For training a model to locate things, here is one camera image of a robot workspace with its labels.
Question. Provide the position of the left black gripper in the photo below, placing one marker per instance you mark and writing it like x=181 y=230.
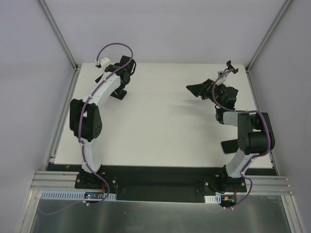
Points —
x=120 y=90

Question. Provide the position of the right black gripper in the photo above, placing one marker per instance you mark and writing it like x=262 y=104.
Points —
x=207 y=88

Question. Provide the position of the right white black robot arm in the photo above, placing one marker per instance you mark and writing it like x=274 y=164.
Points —
x=254 y=133

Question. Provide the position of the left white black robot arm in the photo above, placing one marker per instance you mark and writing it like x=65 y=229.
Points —
x=85 y=120

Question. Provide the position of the black folding phone stand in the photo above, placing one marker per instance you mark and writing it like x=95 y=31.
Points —
x=119 y=93

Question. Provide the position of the black round-base clamp phone stand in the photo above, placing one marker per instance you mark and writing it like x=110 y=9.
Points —
x=231 y=68

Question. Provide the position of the black smartphone right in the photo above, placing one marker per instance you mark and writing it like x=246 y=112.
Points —
x=230 y=146

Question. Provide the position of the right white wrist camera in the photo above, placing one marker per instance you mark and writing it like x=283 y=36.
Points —
x=222 y=75

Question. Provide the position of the left aluminium frame post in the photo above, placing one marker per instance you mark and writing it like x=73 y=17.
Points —
x=57 y=33

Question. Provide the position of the aluminium frame post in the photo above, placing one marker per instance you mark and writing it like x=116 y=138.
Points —
x=57 y=33
x=268 y=35

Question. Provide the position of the right white slotted cable duct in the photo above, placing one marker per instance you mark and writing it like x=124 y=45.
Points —
x=216 y=199

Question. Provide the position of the white slotted cable duct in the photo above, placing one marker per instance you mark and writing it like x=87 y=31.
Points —
x=216 y=199
x=77 y=195

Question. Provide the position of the front aluminium rail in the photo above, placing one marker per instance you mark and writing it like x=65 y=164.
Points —
x=65 y=181

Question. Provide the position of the right aluminium frame post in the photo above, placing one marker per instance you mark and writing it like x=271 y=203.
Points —
x=268 y=35

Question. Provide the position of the left white slotted cable duct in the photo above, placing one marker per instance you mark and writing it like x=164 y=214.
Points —
x=77 y=195

